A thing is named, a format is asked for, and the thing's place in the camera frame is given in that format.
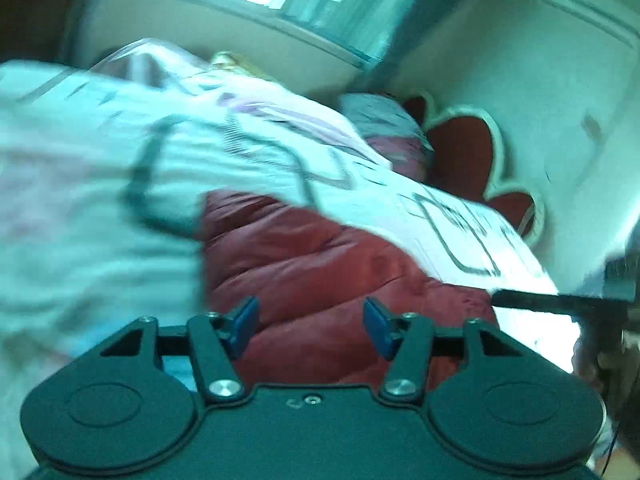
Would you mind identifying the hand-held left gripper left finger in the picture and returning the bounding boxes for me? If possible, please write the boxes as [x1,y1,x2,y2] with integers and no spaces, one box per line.
[99,295,262,405]

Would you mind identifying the red puffer jacket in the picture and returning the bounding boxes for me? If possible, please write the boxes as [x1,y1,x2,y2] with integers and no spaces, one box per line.
[197,189,502,394]

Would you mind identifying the yellow printed item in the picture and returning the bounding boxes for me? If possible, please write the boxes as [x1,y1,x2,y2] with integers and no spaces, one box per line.
[209,51,276,81]

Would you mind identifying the white patterned bed sheet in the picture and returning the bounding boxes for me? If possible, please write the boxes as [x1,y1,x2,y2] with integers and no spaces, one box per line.
[0,57,611,480]

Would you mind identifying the dark wooden furniture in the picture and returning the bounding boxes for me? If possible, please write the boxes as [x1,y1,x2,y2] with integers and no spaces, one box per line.
[0,0,83,63]

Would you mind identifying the teal curtain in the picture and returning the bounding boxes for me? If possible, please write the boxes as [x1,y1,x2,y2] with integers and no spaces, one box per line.
[279,0,427,63]

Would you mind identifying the person's right hand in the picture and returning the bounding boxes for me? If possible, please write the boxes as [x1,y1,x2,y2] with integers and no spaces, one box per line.
[571,332,609,387]

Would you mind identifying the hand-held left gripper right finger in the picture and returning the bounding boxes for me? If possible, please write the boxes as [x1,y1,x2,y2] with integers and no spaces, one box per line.
[363,296,525,405]

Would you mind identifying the grey and red pillow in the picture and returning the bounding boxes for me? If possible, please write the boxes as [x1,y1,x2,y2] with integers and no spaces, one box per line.
[339,92,437,182]

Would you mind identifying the red flower-shaped headboard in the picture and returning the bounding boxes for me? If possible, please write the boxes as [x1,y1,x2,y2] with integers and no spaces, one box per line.
[401,91,547,250]

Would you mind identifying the pink folded quilt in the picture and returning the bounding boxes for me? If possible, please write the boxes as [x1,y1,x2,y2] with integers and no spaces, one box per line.
[90,36,392,167]

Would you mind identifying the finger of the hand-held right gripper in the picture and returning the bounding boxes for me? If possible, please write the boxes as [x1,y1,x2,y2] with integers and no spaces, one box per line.
[491,287,606,319]

